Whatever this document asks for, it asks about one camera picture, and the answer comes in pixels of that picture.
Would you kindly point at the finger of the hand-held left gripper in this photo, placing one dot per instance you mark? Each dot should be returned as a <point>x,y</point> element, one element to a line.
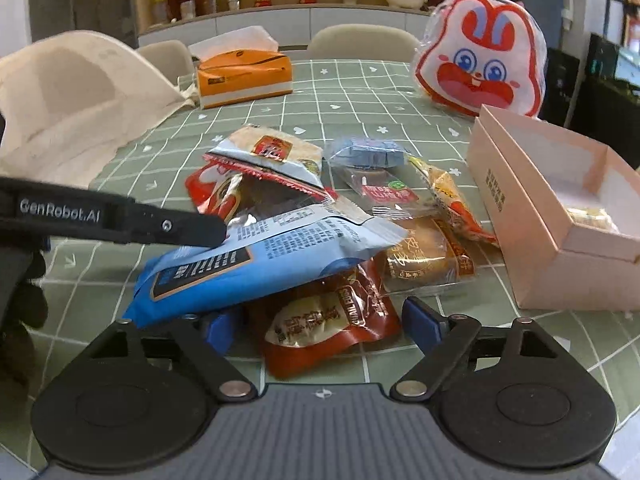
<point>125,217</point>

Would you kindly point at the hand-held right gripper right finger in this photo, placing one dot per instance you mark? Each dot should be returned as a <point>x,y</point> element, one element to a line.
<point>422,321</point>

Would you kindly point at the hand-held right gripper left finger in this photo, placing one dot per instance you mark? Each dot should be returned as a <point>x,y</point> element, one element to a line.
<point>222,324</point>

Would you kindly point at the clear cake packet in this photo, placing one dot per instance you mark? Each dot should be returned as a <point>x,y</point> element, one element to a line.
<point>420,257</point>

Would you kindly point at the large blue snack packet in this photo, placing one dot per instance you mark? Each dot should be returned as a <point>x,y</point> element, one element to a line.
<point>280,255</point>

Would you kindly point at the red quail egg packet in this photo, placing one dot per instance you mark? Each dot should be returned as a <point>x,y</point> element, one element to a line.
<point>320,327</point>

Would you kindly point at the yellow and orange snack packet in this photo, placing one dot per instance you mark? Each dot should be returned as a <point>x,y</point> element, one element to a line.
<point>450,195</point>

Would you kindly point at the brown snack packet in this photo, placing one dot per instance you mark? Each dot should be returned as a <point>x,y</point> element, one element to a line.
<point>385,187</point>

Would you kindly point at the pink cardboard box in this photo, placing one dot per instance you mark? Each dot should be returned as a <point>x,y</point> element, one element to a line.
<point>520,210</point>

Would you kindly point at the blue candy packet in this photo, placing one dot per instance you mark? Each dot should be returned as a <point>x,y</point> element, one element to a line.
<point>367,152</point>

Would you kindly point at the pale yellow snack packet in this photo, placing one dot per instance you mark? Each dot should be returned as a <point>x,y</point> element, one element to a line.
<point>592,217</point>

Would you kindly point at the person's left hand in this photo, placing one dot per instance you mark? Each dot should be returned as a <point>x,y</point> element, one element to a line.
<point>25,300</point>

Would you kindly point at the white tote bag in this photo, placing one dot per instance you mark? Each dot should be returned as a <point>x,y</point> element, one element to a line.
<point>75,100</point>

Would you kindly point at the beige dining chair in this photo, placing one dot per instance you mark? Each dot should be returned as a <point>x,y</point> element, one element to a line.
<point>365,42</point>
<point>167,60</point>

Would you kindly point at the orange tissue box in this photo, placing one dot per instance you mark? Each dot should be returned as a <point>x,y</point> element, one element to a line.
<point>245,77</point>

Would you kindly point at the green checked tablecloth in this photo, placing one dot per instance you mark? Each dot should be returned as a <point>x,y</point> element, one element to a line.
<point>350,95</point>

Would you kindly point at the white sideboard cabinet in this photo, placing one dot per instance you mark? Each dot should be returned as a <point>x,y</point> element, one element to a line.
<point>300,20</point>

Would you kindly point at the rabbit face bag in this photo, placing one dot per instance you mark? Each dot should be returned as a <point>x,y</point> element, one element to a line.
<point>480,55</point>

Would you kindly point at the black display shelf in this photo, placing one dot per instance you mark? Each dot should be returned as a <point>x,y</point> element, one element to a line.
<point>600,90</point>

